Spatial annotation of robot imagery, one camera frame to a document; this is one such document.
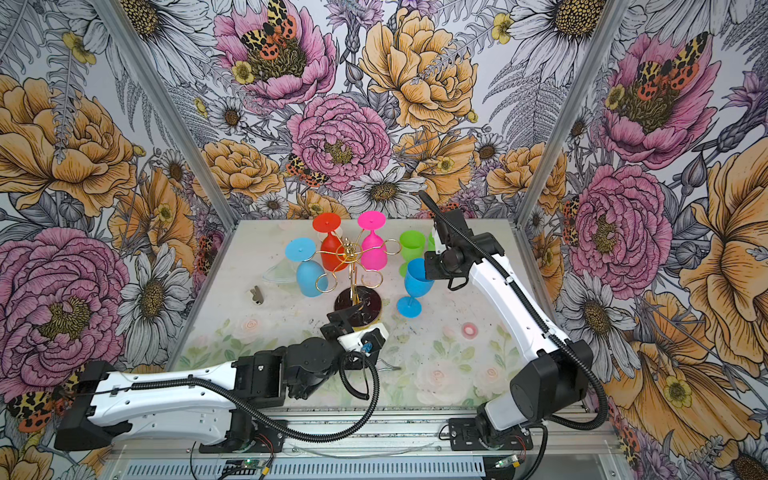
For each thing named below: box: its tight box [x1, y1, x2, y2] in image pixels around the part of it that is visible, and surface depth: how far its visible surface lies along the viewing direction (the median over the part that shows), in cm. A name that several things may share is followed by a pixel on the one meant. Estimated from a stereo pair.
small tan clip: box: [250, 285, 264, 305], surface depth 101 cm
